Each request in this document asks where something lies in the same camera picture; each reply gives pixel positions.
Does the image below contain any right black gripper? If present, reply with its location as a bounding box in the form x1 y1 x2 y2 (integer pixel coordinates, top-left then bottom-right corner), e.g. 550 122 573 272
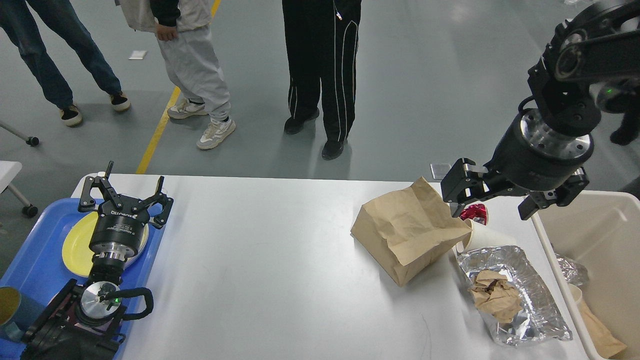
439 108 595 221

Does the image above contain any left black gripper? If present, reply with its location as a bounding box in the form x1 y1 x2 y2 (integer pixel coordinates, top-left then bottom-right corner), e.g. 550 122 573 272
77 160 175 261

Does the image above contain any white paper cup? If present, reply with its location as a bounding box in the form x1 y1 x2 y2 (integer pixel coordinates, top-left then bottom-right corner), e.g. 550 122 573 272
453 219 517 255

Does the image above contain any yellow plate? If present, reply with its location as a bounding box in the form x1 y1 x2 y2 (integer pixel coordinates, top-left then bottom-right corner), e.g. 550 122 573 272
62 210 150 278

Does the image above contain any brown paper ball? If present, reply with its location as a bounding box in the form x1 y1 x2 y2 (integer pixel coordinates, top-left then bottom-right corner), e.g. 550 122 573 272
469 269 522 324

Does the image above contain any brown paper bag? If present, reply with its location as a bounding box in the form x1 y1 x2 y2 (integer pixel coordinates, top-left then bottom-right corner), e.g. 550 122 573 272
350 177 472 287

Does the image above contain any aluminium foil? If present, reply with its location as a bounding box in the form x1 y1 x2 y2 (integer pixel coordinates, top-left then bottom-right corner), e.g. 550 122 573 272
455 244 573 347

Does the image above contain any dark green mug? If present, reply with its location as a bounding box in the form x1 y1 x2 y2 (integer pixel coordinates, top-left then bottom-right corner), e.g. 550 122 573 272
0 285 46 343

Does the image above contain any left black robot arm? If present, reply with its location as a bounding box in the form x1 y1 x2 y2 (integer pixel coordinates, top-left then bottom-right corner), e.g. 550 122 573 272
20 161 174 360

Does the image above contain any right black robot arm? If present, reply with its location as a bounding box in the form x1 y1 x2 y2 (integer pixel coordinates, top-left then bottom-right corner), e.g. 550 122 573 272
440 0 640 220

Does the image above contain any crushed red soda can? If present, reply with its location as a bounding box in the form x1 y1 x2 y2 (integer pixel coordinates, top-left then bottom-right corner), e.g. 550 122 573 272
459 203 489 226

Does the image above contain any left metal floor plate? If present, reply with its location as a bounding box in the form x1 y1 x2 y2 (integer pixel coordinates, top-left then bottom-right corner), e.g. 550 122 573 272
430 162 452 180

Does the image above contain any beige plastic bin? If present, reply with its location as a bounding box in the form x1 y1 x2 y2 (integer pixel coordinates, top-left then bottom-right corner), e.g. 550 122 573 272
531 190 640 360

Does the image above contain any foil in bin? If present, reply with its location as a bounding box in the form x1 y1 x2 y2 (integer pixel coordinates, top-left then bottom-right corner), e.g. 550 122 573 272
551 244 590 288

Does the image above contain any white side table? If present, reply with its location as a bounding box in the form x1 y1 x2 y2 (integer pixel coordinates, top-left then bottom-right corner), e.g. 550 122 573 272
0 121 40 218

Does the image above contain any brown paper in bin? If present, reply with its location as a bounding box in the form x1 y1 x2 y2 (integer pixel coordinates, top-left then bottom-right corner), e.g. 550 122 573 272
568 284 627 359

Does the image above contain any person in light grey trousers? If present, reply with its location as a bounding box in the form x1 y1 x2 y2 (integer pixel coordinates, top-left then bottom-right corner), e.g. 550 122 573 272
116 0 236 150

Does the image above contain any person in blue jeans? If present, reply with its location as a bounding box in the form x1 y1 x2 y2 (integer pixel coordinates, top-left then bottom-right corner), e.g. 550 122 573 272
0 0 132 127

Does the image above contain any person in black trousers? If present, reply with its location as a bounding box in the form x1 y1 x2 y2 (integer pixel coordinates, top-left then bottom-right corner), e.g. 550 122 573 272
281 0 362 160

